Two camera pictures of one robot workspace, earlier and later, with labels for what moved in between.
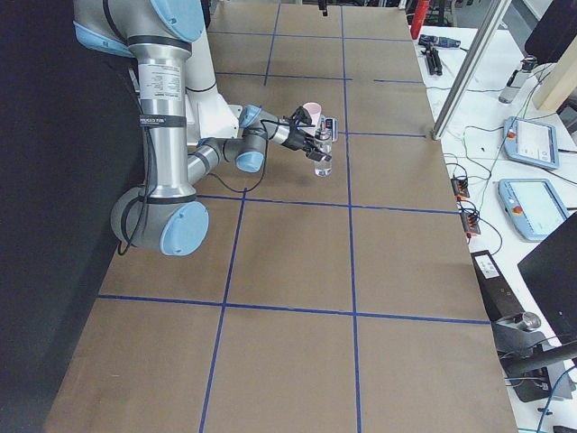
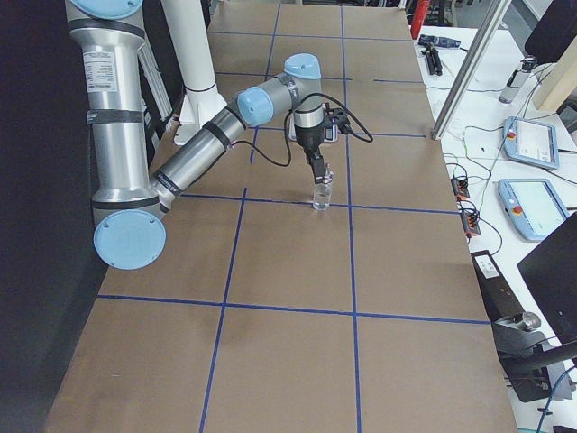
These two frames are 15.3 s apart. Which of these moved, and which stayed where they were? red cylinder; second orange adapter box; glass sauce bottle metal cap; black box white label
Moved: glass sauce bottle metal cap
Stayed: black box white label; second orange adapter box; red cylinder
